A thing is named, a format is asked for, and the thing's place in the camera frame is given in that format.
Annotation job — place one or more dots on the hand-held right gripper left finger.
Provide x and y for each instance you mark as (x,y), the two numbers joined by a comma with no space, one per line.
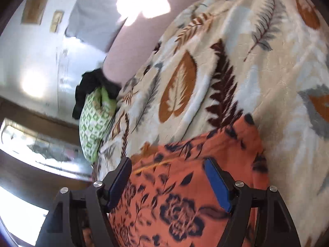
(119,182)

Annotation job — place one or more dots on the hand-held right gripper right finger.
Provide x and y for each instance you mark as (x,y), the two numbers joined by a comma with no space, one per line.
(218,182)

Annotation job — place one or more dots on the orange floral shirt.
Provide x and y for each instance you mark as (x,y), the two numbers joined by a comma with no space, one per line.
(185,164)

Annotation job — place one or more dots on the green checkered pillow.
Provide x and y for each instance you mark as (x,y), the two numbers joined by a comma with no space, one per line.
(93,123)

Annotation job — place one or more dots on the stained glass door panel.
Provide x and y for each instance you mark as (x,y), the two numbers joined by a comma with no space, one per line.
(46,144)

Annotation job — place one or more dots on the black cloth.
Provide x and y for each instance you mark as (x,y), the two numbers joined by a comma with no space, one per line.
(87,85)

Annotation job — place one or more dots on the leaf print blanket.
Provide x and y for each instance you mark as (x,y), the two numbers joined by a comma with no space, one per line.
(257,69)

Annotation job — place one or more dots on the pink bolster cushion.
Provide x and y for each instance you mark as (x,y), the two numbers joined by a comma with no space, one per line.
(144,46)

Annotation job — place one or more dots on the grey pillow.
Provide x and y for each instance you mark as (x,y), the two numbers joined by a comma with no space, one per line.
(95,12)

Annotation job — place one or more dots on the wooden door frame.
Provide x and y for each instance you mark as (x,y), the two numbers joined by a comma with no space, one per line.
(30,108)

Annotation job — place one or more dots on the small beige wall plate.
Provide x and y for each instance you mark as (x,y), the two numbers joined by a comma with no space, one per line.
(57,21)

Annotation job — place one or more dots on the large beige wall plate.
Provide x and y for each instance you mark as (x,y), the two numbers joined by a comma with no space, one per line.
(36,4)

